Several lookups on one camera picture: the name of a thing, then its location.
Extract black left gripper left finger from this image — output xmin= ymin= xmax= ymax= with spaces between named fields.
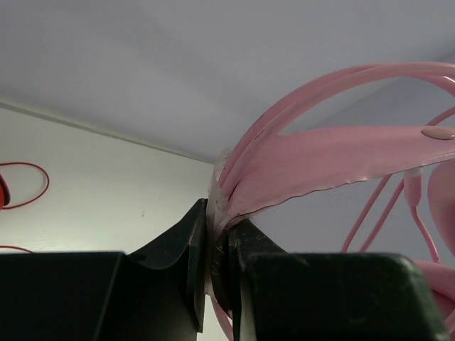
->
xmin=1 ymin=199 xmax=207 ymax=340

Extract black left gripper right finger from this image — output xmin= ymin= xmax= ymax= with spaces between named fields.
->
xmin=213 ymin=220 xmax=449 ymax=340

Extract pink cat-ear headphones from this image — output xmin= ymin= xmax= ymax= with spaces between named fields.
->
xmin=205 ymin=62 xmax=454 ymax=340

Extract red over-ear headphones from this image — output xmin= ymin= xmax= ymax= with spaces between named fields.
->
xmin=0 ymin=175 xmax=11 ymax=209

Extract red headphone cable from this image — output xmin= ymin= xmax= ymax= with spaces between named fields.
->
xmin=0 ymin=162 xmax=50 ymax=254

